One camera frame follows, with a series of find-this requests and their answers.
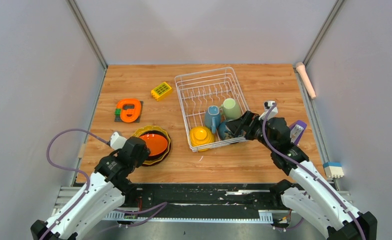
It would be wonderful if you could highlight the light green mug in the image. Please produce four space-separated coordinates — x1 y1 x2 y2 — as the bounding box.
219 98 242 120

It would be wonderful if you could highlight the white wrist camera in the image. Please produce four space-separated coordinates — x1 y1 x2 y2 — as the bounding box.
108 131 127 150
258 100 279 121

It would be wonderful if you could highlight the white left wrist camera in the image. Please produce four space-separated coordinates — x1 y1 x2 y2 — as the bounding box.
108 131 127 150

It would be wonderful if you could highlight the pink cylinder handle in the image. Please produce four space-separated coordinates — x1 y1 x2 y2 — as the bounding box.
295 62 317 99

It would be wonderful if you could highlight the yellow toy block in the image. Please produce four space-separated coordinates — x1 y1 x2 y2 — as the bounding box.
150 81 173 102

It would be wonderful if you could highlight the white blue toy block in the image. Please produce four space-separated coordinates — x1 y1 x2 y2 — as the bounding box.
322 162 345 179

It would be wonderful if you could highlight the dark blue floral bowl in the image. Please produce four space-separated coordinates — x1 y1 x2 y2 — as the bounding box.
217 119 235 141

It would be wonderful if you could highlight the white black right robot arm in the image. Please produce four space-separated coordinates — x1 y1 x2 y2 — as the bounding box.
226 111 378 240

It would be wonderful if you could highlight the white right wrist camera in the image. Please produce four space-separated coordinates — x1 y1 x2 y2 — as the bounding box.
258 100 279 121

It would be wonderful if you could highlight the black plate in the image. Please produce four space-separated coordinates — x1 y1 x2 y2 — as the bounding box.
139 130 170 167

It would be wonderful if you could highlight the orange plate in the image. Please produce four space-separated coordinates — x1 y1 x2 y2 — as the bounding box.
139 133 168 158

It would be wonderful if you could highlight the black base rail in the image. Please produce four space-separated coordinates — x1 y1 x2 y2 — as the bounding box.
104 183 302 224

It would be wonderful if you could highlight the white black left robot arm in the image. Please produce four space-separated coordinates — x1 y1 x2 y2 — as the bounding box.
30 132 150 240

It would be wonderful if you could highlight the white wire dish rack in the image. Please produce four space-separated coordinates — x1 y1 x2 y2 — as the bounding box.
174 66 249 150

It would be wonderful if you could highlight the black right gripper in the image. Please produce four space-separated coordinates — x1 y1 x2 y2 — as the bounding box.
225 111 275 152

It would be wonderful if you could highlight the orange handle toy on pad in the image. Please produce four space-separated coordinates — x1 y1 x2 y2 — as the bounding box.
114 98 144 123

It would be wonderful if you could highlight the yellow ribbed bowl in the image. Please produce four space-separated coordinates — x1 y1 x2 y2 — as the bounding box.
189 126 216 152

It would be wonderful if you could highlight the yellow dotted plate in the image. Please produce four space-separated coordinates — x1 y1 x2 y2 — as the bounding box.
131 125 172 167

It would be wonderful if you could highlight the blue dotted mug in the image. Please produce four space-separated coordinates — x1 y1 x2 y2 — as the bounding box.
204 105 221 134

